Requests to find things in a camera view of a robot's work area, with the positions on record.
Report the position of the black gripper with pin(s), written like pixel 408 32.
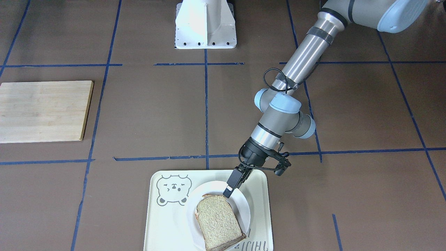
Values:
pixel 251 152

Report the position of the white round plate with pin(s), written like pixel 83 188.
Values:
pixel 237 201

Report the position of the bread slice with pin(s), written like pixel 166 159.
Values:
pixel 218 223

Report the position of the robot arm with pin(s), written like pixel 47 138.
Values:
pixel 281 112

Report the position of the cream bear tray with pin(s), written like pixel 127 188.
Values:
pixel 168 192

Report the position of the wooden cutting board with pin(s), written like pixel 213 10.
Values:
pixel 54 111

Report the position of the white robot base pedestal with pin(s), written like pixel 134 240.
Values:
pixel 205 24

